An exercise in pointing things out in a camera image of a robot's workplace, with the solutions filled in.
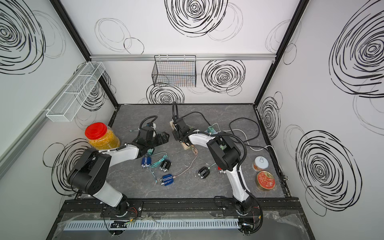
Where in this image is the pink charging cable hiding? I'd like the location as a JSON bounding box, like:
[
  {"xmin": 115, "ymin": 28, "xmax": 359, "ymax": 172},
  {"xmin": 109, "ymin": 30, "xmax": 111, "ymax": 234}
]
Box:
[{"xmin": 173, "ymin": 145, "xmax": 199, "ymax": 178}]

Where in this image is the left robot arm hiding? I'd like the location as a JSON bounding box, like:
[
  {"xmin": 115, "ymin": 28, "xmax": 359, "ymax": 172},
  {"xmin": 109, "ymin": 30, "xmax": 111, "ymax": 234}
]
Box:
[{"xmin": 67, "ymin": 126, "xmax": 170, "ymax": 208}]

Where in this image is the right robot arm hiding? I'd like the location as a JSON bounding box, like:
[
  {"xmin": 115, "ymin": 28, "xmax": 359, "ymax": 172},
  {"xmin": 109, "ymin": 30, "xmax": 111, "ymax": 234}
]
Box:
[{"xmin": 172, "ymin": 117, "xmax": 253, "ymax": 215}]

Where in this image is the beige power strip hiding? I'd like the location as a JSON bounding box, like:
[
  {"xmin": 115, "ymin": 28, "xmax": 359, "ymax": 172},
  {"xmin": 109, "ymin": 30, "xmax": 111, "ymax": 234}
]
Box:
[{"xmin": 169, "ymin": 121, "xmax": 191, "ymax": 150}]

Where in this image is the teal USB charger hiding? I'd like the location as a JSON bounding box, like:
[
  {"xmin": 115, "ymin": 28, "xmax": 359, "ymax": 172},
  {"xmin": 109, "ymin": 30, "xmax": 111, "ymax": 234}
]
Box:
[{"xmin": 206, "ymin": 126, "xmax": 217, "ymax": 134}]

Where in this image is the clear jar of yellow flakes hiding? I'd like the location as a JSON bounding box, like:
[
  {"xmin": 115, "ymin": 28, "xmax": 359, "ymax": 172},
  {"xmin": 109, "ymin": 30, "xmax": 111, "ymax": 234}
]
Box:
[{"xmin": 85, "ymin": 122, "xmax": 121, "ymax": 150}]

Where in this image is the white lidded container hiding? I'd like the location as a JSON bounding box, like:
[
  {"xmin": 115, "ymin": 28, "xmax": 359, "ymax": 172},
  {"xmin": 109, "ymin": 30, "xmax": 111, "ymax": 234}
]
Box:
[{"xmin": 253, "ymin": 156, "xmax": 269, "ymax": 172}]

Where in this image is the red round tin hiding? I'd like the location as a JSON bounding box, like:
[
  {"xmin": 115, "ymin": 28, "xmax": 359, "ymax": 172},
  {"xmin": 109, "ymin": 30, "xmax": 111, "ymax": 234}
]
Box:
[{"xmin": 256, "ymin": 171, "xmax": 276, "ymax": 191}]

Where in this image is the bundled teal cable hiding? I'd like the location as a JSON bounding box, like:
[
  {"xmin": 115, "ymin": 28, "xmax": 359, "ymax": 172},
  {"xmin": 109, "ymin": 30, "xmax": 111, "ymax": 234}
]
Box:
[{"xmin": 148, "ymin": 151, "xmax": 169, "ymax": 184}]

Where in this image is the black wire basket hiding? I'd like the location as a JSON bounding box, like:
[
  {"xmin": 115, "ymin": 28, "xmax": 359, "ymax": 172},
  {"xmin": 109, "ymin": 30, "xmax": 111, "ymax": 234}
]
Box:
[{"xmin": 151, "ymin": 60, "xmax": 197, "ymax": 88}]

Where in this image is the black power strip cord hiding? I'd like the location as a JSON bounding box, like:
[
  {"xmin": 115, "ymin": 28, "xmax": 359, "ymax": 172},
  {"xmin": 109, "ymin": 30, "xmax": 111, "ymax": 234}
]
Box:
[{"xmin": 182, "ymin": 111, "xmax": 262, "ymax": 145}]

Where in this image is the white wire shelf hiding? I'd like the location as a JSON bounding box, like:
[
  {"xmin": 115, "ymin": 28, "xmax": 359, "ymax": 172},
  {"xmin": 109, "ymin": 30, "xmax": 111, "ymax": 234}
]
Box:
[{"xmin": 46, "ymin": 62, "xmax": 105, "ymax": 122}]

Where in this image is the aluminium wall rail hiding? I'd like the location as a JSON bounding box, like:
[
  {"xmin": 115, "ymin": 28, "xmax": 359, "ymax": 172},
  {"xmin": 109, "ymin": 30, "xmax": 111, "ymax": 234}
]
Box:
[{"xmin": 90, "ymin": 54, "xmax": 276, "ymax": 62}]

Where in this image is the white slotted cable duct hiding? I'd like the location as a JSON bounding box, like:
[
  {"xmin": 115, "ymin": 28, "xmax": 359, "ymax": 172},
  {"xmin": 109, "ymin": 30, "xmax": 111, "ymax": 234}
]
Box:
[{"xmin": 64, "ymin": 219, "xmax": 240, "ymax": 231}]

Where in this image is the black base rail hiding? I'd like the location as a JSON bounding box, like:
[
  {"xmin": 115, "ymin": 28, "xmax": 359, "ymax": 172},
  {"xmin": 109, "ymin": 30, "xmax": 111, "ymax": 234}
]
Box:
[{"xmin": 59, "ymin": 197, "xmax": 304, "ymax": 218}]

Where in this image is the black corner frame post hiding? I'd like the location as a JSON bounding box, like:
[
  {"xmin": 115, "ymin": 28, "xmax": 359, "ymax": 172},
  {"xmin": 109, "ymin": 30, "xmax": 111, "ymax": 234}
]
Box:
[{"xmin": 49, "ymin": 0, "xmax": 119, "ymax": 109}]

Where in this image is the right black corner post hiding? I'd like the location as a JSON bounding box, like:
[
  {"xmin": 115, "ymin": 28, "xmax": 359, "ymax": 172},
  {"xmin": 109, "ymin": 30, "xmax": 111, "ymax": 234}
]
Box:
[{"xmin": 253, "ymin": 0, "xmax": 310, "ymax": 107}]

